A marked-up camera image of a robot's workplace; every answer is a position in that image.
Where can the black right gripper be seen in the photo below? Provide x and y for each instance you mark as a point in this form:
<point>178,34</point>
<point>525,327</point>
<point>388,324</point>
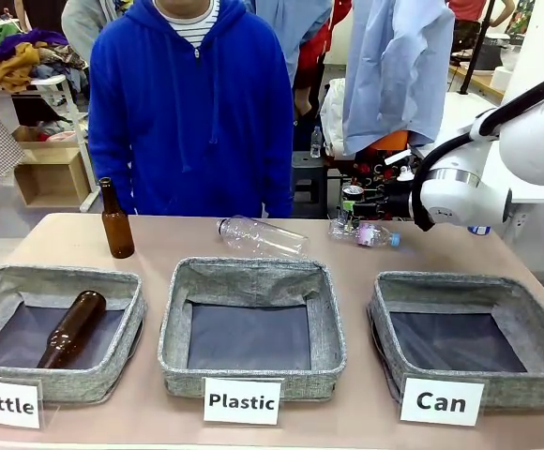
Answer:
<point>391,204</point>

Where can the dark metal can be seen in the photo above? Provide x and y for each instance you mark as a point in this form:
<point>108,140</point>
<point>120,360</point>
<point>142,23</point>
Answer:
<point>352,191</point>

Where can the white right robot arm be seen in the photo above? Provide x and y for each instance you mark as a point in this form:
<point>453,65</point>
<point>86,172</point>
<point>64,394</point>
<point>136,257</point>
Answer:
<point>530,140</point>

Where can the grey fabric basket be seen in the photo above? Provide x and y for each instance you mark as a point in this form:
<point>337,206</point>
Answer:
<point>469,328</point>
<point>253,323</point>
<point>51,328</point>

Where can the white Can label sign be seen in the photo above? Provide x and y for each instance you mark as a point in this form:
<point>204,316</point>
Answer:
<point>441,402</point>

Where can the clear bottle with blue cap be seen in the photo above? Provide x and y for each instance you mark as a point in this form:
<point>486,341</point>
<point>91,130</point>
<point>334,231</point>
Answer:
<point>366,234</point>

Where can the black floral fabric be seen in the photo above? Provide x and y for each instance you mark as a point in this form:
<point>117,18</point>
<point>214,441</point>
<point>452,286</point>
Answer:
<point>370,173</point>

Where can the black stool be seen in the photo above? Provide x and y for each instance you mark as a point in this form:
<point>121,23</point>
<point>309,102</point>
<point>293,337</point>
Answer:
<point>308,180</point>

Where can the small clear water bottle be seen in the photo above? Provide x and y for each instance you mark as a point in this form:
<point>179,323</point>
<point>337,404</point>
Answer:
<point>316,141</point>

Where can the orange cloth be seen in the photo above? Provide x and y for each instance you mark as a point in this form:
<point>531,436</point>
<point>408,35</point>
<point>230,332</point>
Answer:
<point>389,139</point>

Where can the large clear plastic bottle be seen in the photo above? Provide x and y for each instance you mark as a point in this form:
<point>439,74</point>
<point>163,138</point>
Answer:
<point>265,237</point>

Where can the white plastic bag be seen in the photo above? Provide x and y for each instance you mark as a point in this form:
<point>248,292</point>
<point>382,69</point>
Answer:
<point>334,117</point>

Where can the light blue hanging shirt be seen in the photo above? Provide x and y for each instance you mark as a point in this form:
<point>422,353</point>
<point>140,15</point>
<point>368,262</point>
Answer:
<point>394,70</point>

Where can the red garment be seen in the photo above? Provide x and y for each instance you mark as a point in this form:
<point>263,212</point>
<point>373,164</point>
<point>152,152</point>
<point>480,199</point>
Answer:
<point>312,51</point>

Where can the person in blue hoodie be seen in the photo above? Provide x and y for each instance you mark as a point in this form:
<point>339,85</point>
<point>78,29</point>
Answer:
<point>187,108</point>

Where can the black stand pole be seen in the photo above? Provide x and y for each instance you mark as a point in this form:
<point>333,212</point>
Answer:
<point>480,42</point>

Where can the white Plastic label sign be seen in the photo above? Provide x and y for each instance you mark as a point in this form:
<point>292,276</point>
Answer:
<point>242,401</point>

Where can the brown glass bottle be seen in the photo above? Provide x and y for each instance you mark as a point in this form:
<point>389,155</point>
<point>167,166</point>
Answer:
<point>117,225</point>
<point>72,330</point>

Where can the light wooden box shelf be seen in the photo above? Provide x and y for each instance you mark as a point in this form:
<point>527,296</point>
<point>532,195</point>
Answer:
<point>49,175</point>

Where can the person in grey jacket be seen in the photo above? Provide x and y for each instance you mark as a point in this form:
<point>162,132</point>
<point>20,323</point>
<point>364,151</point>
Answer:
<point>77,23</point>

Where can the pile of colourful clothes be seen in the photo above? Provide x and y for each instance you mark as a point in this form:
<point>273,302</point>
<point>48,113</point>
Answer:
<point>14,58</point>

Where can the white Bottle label sign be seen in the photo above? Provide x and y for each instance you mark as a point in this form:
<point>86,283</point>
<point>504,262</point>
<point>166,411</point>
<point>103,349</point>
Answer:
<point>4,404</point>

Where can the white metal table frame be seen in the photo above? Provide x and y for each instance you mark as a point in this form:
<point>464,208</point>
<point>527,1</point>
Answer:
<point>72,117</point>

